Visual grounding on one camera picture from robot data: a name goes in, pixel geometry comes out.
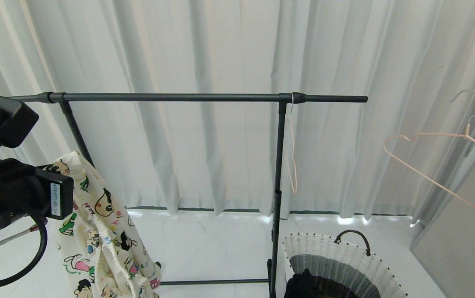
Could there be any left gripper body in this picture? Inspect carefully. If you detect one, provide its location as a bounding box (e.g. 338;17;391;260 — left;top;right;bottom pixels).
0;157;74;248

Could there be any cream printed garment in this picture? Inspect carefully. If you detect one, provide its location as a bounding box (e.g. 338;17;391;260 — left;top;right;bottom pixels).
45;151;162;298

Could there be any pink clothes hanger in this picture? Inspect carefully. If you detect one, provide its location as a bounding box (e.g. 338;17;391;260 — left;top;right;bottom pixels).
285;93;298;194
383;90;475;226

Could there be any black clothes rack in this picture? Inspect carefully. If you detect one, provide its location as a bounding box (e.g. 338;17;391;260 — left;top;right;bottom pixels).
10;92;368;298

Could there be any white laundry basket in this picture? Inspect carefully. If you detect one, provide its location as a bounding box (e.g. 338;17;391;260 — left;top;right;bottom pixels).
283;230;407;298

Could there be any white curtain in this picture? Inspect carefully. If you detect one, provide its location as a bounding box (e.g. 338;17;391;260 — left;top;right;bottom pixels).
0;0;475;226

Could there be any black garment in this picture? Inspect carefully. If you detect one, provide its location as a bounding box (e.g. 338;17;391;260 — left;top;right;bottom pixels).
284;268;325;298

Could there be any black cable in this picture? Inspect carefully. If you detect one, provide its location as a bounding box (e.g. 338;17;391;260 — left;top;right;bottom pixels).
0;82;48;289

